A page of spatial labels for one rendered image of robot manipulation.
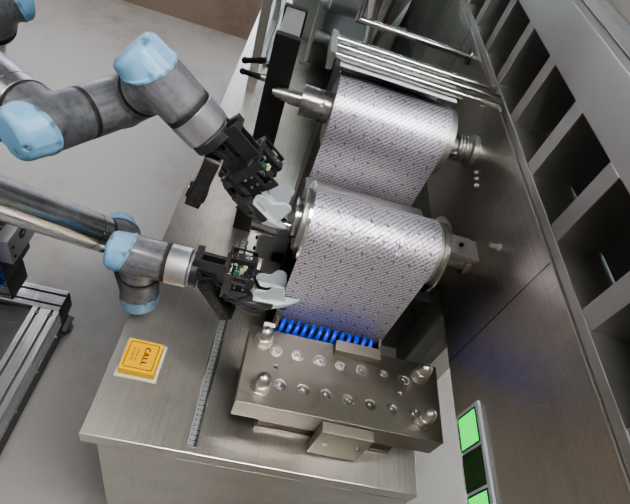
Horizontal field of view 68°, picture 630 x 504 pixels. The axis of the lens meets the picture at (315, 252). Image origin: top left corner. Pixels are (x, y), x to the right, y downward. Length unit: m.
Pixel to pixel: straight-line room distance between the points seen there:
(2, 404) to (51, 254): 0.82
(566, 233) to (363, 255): 0.31
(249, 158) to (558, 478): 0.58
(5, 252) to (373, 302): 0.97
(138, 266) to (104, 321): 1.28
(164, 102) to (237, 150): 0.12
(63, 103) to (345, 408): 0.67
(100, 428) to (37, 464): 0.96
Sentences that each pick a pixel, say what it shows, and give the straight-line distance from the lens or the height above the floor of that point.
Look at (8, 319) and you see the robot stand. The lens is 1.97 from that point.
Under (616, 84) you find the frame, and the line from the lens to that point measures 0.78.
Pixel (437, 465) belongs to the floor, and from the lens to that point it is 2.21.
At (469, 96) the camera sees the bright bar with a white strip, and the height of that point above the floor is 1.45.
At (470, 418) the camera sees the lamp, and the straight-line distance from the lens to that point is 0.83.
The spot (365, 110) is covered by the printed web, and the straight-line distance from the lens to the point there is 0.94.
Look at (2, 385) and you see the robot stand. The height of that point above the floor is 0.23.
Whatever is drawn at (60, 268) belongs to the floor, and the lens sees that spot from 2.34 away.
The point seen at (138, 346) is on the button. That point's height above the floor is 0.92.
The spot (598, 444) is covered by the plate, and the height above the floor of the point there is 1.42.
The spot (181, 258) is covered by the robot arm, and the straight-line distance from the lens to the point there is 0.88.
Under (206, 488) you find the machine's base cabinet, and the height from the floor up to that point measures 0.70.
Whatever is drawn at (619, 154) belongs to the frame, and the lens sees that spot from 0.71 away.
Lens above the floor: 1.83
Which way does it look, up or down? 46 degrees down
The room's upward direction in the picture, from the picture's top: 23 degrees clockwise
